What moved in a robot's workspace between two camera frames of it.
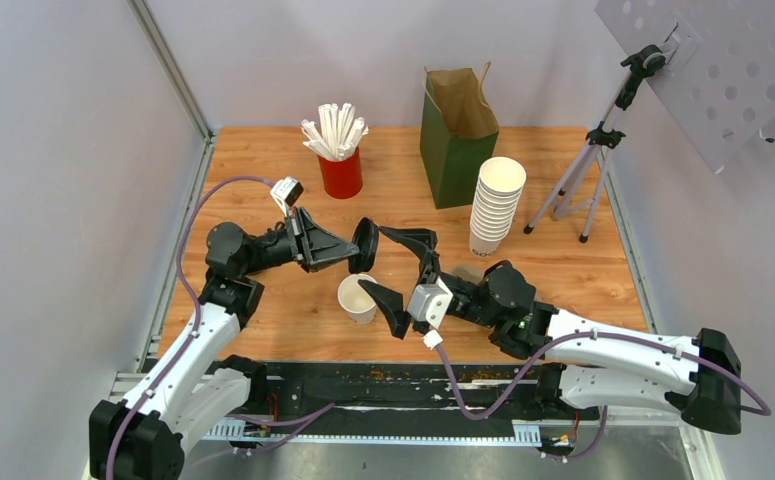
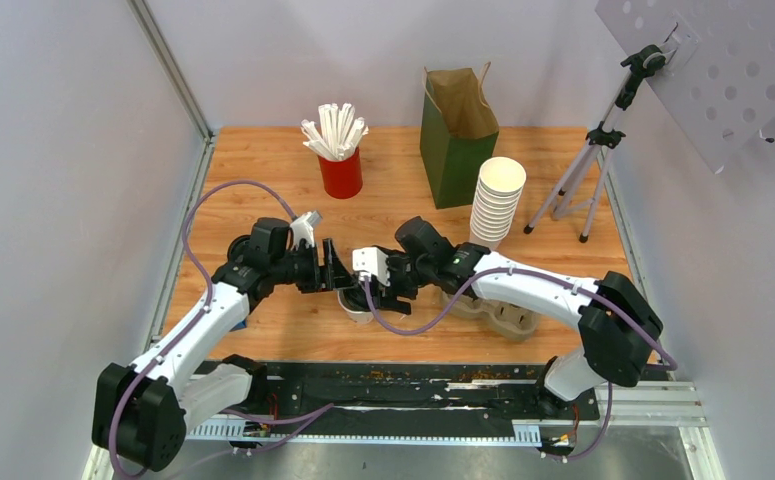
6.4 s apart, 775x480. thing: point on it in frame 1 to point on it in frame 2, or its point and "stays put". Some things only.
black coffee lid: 366,237 to 355,299
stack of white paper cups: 501,181 stays put
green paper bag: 458,136 stays put
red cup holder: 342,178 stays put
